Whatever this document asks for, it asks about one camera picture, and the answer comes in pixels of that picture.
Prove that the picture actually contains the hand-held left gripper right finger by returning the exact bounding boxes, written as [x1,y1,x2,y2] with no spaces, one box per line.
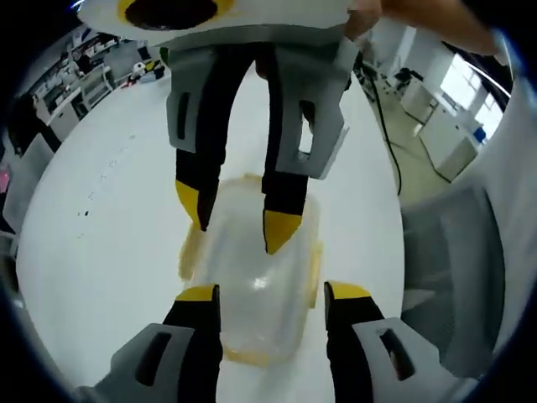
[323,280,446,403]

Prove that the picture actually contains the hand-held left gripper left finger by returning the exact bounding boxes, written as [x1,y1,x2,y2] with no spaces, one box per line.
[92,283,222,403]

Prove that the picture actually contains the clear plastic food container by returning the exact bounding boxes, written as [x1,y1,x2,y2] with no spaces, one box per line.
[178,172,326,367]

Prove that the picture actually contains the person's right hand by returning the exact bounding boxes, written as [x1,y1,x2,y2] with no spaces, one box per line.
[344,0,386,42]

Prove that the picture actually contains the grey office chair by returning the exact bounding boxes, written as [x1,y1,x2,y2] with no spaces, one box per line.
[399,184,506,376]

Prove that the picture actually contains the white workbench with shelves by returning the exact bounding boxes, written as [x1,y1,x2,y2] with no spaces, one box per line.
[31,62,116,127]

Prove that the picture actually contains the white cabinet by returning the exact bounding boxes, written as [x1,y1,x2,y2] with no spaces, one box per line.
[419,125,483,184]

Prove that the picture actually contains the black cable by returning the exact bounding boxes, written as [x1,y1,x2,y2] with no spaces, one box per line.
[354,54,404,196]

